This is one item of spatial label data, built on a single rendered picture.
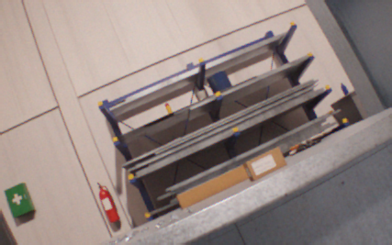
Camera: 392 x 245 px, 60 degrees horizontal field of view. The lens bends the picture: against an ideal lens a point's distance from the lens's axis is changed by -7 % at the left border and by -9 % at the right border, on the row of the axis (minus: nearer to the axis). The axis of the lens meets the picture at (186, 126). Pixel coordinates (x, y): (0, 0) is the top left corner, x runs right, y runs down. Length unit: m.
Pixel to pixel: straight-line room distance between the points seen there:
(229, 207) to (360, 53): 1.36
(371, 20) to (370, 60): 0.24
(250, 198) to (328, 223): 0.25
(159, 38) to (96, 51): 1.06
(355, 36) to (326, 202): 1.24
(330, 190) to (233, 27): 5.45
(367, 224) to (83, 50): 5.72
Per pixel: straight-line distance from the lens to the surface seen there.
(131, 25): 6.39
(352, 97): 5.60
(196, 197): 1.51
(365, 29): 2.16
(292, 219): 1.01
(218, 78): 5.12
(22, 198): 6.00
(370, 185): 1.12
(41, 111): 6.18
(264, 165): 1.15
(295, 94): 5.24
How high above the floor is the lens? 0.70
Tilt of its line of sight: 9 degrees up
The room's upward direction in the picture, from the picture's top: 25 degrees counter-clockwise
